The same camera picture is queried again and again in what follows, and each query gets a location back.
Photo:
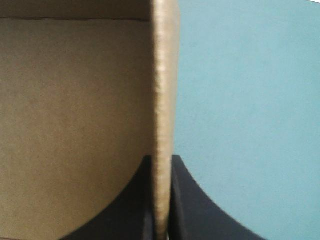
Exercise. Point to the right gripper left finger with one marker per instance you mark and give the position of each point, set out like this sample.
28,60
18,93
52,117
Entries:
130,215

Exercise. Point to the brown cardboard box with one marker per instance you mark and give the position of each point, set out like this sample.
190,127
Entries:
75,100

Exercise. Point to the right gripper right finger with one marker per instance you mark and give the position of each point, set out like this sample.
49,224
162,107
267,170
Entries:
197,215

